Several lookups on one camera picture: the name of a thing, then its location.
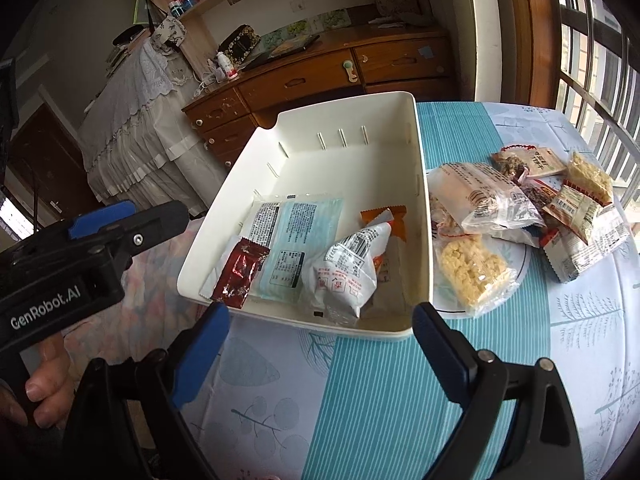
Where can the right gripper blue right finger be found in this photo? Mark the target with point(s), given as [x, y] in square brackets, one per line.
[451, 356]

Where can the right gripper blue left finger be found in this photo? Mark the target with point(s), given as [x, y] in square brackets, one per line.
[194, 350]

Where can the small red sauce packet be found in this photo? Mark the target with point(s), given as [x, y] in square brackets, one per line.
[235, 271]

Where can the yellow puffed snack bag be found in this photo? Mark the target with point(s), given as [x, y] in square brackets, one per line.
[479, 277]

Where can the clear bag with label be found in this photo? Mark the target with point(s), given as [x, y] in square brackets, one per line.
[294, 228]

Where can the white crinkled snack bag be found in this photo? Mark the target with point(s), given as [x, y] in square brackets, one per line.
[341, 279]

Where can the white plastic storage bin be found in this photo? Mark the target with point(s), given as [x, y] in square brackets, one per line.
[318, 176]

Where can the clear bag of biscuits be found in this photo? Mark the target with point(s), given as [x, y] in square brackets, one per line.
[480, 199]

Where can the red-lid dried fruit packet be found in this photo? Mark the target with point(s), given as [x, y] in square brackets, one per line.
[538, 192]

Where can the small brown-white snack packet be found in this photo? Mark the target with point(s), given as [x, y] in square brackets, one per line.
[575, 210]

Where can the yellow rice cracker block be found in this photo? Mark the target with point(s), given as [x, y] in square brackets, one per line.
[589, 179]

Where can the orange and white snack pack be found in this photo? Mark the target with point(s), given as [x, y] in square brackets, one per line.
[391, 294]

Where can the red and white snack bag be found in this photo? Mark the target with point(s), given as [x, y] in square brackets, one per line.
[569, 256]

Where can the person's left hand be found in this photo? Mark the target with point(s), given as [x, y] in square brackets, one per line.
[50, 384]

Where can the teal leaf-print tablecloth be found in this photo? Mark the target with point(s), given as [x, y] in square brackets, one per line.
[304, 401]

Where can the white lace-covered furniture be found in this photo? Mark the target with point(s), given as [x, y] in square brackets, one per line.
[138, 145]

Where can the mixed nuts clear packet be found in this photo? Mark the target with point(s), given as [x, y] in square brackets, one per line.
[511, 166]

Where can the beige soda cracker pack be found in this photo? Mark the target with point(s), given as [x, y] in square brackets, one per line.
[541, 161]

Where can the white red-cap bottle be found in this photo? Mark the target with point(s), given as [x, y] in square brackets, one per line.
[226, 65]

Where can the floral fabric pouch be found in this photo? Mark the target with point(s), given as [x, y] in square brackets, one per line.
[168, 36]

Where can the black gold embroidered case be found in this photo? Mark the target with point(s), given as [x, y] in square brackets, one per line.
[238, 46]

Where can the book on desk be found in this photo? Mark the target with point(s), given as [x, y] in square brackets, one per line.
[289, 47]

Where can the wooden desk with drawers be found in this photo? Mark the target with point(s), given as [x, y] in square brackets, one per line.
[345, 62]

